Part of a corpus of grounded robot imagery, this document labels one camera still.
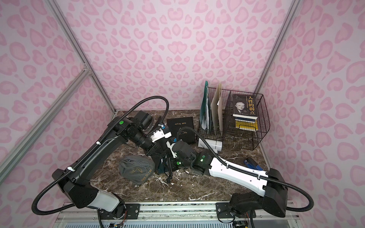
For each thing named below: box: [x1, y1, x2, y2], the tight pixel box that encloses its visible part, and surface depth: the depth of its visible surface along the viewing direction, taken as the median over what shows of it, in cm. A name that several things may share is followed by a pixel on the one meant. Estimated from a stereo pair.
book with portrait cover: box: [232, 94, 259, 120], surface depth 92 cm
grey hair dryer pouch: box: [118, 154, 156, 186], surface depth 84 cm
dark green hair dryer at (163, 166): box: [157, 156, 172, 184], surface depth 70 cm
